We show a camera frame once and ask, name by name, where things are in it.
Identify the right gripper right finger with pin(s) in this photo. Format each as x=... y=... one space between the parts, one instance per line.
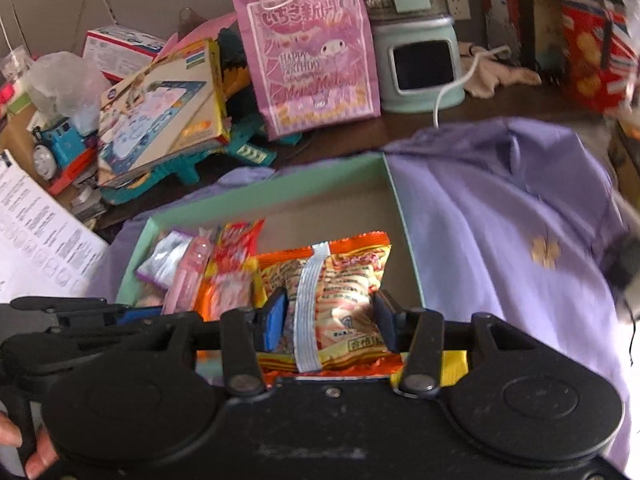
x=420 y=334

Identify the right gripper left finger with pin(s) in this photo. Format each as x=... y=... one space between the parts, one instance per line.
x=245 y=332

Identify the orange snack packet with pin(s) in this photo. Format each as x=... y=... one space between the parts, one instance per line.
x=223 y=292

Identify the pink blue candy packet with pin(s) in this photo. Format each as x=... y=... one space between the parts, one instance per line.
x=182 y=293

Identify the orange yellow noodle snack bag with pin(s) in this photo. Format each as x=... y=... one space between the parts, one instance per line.
x=329 y=328

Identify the red rainbow candy packet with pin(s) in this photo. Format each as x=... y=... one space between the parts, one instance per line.
x=236 y=242

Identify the silver purple snack packet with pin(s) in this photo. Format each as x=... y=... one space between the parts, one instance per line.
x=160 y=266

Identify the white printed paper sheet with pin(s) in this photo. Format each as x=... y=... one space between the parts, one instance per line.
x=45 y=251

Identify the purple floral cloth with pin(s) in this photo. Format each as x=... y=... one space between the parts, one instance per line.
x=513 y=217

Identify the teal cardboard tray box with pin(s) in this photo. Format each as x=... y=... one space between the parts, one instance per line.
x=332 y=200

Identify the blue toy train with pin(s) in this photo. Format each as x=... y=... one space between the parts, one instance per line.
x=64 y=157

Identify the toy drawing board box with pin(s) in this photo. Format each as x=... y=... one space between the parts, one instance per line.
x=173 y=107

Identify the mint green appliance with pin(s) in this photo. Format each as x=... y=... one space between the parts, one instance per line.
x=417 y=53

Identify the pink gift bag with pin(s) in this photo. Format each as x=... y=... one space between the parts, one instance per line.
x=311 y=62

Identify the white red cardboard box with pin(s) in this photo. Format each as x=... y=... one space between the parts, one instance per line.
x=119 y=51

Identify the red cookie box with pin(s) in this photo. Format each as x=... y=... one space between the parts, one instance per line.
x=599 y=59

